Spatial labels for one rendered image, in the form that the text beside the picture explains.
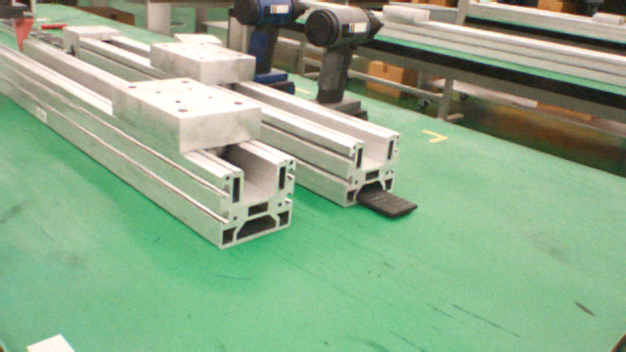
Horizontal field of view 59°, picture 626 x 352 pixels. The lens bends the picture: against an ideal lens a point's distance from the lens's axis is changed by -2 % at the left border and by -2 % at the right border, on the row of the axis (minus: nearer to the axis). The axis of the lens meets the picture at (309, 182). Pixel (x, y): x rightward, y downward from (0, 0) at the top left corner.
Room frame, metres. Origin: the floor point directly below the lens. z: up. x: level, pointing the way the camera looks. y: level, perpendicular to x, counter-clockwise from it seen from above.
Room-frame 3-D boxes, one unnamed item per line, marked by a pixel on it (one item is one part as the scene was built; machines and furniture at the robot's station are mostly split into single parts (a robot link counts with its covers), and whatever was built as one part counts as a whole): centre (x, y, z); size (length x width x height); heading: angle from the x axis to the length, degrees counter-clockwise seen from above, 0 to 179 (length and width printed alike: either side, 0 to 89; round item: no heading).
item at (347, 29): (0.97, -0.04, 0.89); 0.20 x 0.08 x 0.22; 145
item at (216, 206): (0.82, 0.34, 0.82); 0.80 x 0.10 x 0.09; 46
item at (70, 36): (1.26, 0.53, 0.83); 0.12 x 0.09 x 0.10; 136
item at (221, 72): (0.96, 0.21, 0.87); 0.16 x 0.11 x 0.07; 46
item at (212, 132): (0.65, 0.16, 0.87); 0.16 x 0.11 x 0.07; 46
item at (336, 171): (0.96, 0.21, 0.82); 0.80 x 0.10 x 0.09; 46
